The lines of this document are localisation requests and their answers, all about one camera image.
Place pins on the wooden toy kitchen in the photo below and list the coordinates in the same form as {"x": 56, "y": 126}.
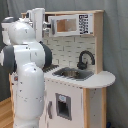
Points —
{"x": 84, "y": 114}

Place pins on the grey dispenser panel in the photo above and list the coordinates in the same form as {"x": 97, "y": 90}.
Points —
{"x": 63, "y": 106}

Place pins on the black toy stovetop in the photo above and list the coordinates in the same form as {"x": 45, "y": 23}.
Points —
{"x": 51, "y": 67}

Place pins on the white microwave door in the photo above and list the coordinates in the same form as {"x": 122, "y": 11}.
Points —
{"x": 69, "y": 25}

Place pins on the grey toy sink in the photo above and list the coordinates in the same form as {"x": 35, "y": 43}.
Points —
{"x": 73, "y": 74}

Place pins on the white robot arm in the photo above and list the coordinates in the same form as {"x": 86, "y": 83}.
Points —
{"x": 23, "y": 57}

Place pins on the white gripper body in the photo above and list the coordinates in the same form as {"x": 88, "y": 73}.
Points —
{"x": 37, "y": 21}

